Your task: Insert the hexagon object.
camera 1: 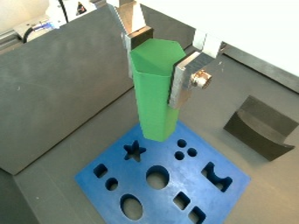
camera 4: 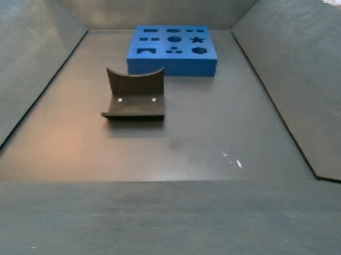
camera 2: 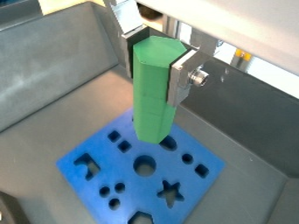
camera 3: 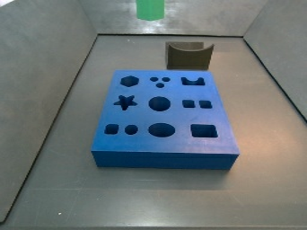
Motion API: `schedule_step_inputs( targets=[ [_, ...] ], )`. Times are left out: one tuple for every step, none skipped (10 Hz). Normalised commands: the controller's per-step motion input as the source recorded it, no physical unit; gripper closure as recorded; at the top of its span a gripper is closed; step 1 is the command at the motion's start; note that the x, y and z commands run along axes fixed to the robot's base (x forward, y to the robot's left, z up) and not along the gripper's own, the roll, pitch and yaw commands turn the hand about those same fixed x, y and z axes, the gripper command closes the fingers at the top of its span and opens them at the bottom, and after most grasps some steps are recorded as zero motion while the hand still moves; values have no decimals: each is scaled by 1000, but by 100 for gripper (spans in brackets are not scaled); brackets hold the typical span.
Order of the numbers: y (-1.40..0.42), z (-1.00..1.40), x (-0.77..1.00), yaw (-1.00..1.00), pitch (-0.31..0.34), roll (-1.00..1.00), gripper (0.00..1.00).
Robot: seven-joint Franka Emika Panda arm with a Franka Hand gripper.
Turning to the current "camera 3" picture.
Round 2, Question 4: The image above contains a dark grey curved holder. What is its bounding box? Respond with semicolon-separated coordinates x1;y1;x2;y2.
166;41;215;70

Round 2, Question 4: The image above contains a green hexagon object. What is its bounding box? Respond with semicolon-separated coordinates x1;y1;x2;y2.
137;0;165;21

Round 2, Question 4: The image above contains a blue shape sorting block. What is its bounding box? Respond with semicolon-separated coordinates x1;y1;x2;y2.
91;70;241;170

